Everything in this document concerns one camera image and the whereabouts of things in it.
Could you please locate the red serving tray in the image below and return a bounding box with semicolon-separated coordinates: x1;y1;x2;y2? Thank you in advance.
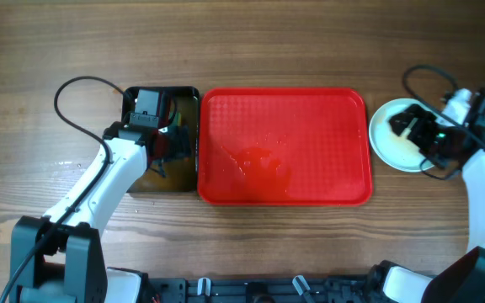
197;88;373;207

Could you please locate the light blue plate top right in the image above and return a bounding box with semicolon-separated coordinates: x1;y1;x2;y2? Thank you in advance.
369;98;434;173

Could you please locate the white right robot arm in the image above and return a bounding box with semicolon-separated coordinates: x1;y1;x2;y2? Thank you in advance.
362;88;485;302

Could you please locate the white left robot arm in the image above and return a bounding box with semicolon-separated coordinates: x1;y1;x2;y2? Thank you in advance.
0;87;199;302

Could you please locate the black water tray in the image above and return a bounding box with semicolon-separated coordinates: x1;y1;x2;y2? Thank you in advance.
121;86;200;194

